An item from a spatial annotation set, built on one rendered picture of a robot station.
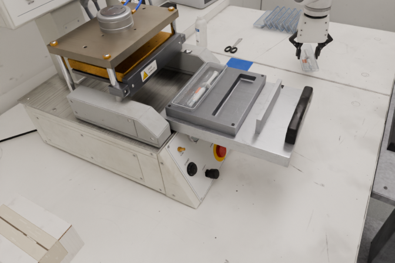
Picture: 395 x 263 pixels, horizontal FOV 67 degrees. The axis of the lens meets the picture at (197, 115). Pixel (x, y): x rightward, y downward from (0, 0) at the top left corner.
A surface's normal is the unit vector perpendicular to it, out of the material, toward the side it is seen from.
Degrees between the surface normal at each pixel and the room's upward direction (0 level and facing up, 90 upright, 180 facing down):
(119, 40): 0
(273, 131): 0
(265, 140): 0
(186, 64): 90
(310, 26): 90
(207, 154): 65
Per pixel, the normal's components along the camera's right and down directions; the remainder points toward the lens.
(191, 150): 0.78, -0.07
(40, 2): 0.89, 0.26
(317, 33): -0.09, 0.69
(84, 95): -0.06, -0.75
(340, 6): -0.52, 0.59
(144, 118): 0.53, -0.40
